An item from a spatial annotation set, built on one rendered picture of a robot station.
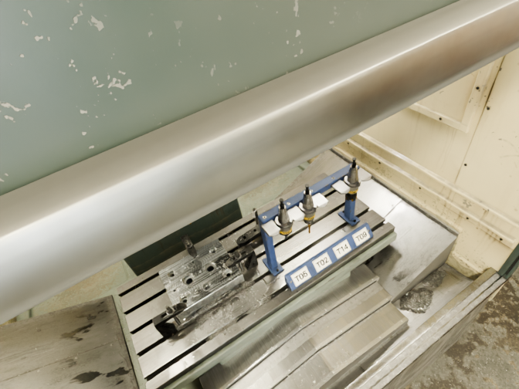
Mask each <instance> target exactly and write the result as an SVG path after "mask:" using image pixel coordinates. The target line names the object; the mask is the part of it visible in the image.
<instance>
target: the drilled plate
mask: <svg viewBox="0 0 519 389"><path fill-rule="evenodd" d="M197 253H198V254H197V255H199V256H198V257H195V258H193V257H191V256H190V255H188V256H186V257H184V258H183V259H181V260H179V261H177V262H176V263H174V264H172V265H170V266H169V267H167V268H165V269H163V270H161V271H160V272H158V273H159V276H160V277H161V280H162V282H163V284H164V286H165V289H166V291H167V293H168V296H169V298H170V300H171V303H172V305H173V306H174V305H175V304H178V303H180V302H181V303H185V304H186V303H187V304H186V306H187V308H186V309H185V310H184V311H183V312H182V313H179V314H178V315H177V316H178V317H179V319H180V320H183V319H184V318H185V317H187V316H189V315H191V314H192V313H194V312H195V311H197V310H199V309H201V308H202V307H203V306H205V305H207V304H208V303H210V302H211V301H213V300H214V299H216V298H218V297H219V296H221V295H222V294H224V293H226V292H228V291H229V290H230V289H232V288H234V287H235V286H237V285H239V284H240V283H241V282H243V281H245V280H244V278H243V274H242V273H241V272H240V271H239V269H238V267H237V266H236V265H234V266H232V267H229V268H227V266H226V268H227V269H228V270H226V269H225V266H224V265H225V264H224V263H226V262H227V260H228V259H229V258H230V256H229V254H228V252H227V251H226V250H225V248H224V247H223V245H222V243H221V242H220V241H219V240H218V239H216V240H215V241H213V242H211V243H209V244H208V245H206V246H204V247H202V248H200V249H199V250H197ZM222 260H223V261H224V262H223V261H222ZM186 261H187V262H186ZM214 262H215V263H214ZM220 262H221V263H220ZM215 264H216V265H215ZM220 267H221V268H220ZM215 268H216V270H215ZM231 268H232V270H231ZM173 270H174V271H173ZM213 270H214V271H213ZM224 270H225V272H224ZM168 272H169V273H168ZM175 272H176V273H177V274H176V273H175ZM222 272H224V275H222ZM190 273H191V274H190ZM187 274H188V275H187ZM231 274H232V275H231ZM193 275H195V278H194V276H193ZM167 276H168V277H167ZM173 276H174V277H173ZM224 276H225V277H224ZM182 277H183V279H182ZM182 280H183V281H182ZM172 281H173V282H172ZM193 281H194V282H193ZM190 283H191V284H192V285H191V284H190ZM173 285H174V287H173ZM177 288H178V289H177ZM176 290H177V291H176ZM196 290H197V291H196ZM173 291H174V292H173ZM188 291H189V292H188ZM172 292H173V293H172ZM190 293H191V294H190ZM176 294H178V296H177V295H176ZM182 294H183V297H181V295H182ZM186 294H187V295H186ZM199 294H200V295H199ZM190 295H191V296H190ZM196 295H198V296H196ZM176 296H177V297H176ZM193 296H194V297H193ZM188 297H189V299H188ZM179 298H180V300H179ZM189 300H190V301H189ZM179 301H180V302H179ZM187 301H188V302H187Z"/></svg>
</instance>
